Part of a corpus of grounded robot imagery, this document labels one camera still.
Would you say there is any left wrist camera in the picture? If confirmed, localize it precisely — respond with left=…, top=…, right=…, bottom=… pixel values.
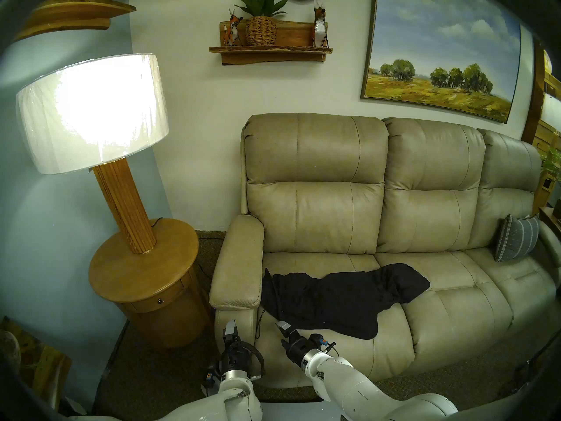
left=202, top=362, right=222, bottom=389

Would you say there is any orange fox figurine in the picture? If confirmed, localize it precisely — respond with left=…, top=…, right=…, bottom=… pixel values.
left=223, top=9, right=243, bottom=47

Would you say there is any small dark wooden table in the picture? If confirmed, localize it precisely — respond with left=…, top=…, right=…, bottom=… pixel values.
left=538, top=207, right=561, bottom=242

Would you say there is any round wooden side table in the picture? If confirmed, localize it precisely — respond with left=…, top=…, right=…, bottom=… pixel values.
left=89, top=218, right=211, bottom=350

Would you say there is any live edge wooden shelf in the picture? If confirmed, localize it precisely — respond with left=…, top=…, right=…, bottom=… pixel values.
left=209, top=20, right=333, bottom=66

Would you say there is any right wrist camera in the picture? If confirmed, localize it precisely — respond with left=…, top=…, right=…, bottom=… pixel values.
left=309, top=333, right=337, bottom=355

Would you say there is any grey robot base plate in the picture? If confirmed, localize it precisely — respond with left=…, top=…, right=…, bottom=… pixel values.
left=262, top=400, right=342, bottom=421

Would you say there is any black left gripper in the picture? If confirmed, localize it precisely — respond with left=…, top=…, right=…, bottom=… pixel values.
left=219, top=319, right=251, bottom=373

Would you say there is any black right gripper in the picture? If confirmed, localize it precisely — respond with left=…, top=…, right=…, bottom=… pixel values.
left=276, top=321, right=318, bottom=368

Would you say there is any light wooden cabinet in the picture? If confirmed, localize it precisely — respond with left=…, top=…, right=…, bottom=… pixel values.
left=533, top=71, right=561, bottom=214

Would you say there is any green plant in wicker pot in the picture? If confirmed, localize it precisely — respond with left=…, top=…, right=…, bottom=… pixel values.
left=234, top=0, right=288, bottom=46

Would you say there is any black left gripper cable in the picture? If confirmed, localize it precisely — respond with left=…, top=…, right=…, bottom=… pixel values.
left=239, top=340, right=266, bottom=379

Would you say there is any leafy green houseplant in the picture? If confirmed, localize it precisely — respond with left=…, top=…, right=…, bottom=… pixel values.
left=540, top=147, right=561, bottom=182

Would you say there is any beige leather sofa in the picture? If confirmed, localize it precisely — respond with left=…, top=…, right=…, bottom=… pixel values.
left=209, top=112, right=561, bottom=389

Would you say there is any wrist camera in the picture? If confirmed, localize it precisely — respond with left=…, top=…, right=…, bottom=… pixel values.
left=309, top=333, right=337, bottom=355
left=202, top=362, right=222, bottom=389

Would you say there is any white round ornament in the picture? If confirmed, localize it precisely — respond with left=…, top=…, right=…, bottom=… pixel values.
left=0, top=330, right=21, bottom=372

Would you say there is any dark wooden frame post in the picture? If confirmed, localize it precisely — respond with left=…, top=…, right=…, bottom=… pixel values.
left=521, top=39, right=546, bottom=145

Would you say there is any framed landscape painting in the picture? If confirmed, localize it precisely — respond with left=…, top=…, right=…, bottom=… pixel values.
left=360, top=0, right=522, bottom=124

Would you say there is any black jacket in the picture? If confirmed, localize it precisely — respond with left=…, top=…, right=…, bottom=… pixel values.
left=261, top=263, right=431, bottom=340

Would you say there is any grey striped throw pillow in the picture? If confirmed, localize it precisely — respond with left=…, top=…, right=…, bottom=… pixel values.
left=495, top=214, right=540, bottom=263

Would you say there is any framed picture on floor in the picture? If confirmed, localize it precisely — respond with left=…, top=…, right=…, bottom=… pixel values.
left=0, top=317, right=73, bottom=399

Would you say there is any white cat figurine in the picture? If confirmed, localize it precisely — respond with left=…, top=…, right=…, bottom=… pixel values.
left=312, top=0, right=329, bottom=48

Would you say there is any black tripod stand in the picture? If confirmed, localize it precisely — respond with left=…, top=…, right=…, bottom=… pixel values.
left=513, top=332, right=561, bottom=396

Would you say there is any white shade wooden table lamp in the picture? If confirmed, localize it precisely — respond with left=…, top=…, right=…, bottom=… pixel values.
left=16, top=53, right=170, bottom=254

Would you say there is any curved wooden wall shelf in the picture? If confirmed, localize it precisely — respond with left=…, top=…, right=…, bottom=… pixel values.
left=15, top=0, right=137, bottom=42

